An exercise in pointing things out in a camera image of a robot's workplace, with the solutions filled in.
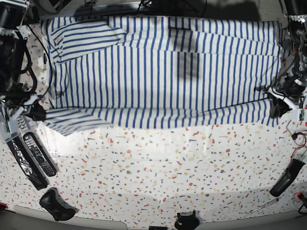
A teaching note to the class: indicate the black handheld device right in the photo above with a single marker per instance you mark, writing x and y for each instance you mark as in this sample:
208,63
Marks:
287,178

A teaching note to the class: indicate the black foil packet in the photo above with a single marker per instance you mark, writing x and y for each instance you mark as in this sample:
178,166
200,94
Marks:
26,164

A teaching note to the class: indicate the black remote control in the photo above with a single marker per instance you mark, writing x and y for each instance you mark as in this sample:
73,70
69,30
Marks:
39,154

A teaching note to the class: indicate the black game controller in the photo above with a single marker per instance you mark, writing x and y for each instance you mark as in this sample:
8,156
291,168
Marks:
50,203

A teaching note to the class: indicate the blue striped white t-shirt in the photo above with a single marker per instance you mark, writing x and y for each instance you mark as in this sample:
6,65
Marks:
160,72

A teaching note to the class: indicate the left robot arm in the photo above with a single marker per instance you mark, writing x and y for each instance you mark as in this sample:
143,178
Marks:
289,92

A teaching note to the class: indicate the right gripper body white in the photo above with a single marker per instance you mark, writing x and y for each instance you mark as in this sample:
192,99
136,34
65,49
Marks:
11,114

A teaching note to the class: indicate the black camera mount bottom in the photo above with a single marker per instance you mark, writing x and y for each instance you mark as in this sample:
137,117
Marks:
187,222

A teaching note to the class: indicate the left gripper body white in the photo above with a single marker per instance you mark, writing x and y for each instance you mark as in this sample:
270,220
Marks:
297,104

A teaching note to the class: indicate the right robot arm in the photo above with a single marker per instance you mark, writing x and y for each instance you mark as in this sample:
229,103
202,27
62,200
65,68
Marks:
18,82

